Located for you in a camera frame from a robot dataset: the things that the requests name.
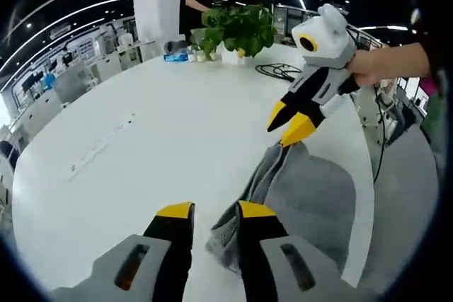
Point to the blue tissue packet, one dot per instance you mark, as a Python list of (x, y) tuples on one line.
[(176, 57)]

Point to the person's right hand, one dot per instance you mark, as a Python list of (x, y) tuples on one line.
[(368, 66)]

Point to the grey towel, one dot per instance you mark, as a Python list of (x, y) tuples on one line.
[(311, 192)]

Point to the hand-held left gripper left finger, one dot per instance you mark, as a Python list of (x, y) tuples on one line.
[(170, 242)]

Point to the small white vase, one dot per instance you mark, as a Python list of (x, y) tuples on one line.
[(200, 57)]

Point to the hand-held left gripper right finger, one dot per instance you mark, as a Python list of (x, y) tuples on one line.
[(262, 242)]

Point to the white plant pot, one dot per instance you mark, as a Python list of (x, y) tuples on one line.
[(231, 58)]

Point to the green leafy potted plant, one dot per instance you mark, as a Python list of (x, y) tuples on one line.
[(244, 29)]

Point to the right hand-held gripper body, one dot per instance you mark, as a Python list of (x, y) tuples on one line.
[(329, 40)]

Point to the recessed table power strip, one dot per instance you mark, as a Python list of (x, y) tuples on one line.
[(99, 146)]

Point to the white table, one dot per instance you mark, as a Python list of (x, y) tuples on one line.
[(177, 121)]

